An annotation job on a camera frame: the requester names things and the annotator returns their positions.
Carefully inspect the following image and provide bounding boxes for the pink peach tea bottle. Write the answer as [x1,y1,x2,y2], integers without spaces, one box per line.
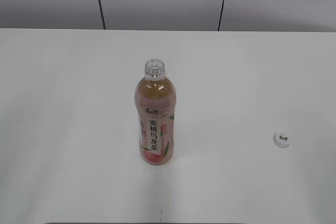
[134,59,176,165]

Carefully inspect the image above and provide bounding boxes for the white bottle cap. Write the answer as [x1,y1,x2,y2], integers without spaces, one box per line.
[273,132,291,148]

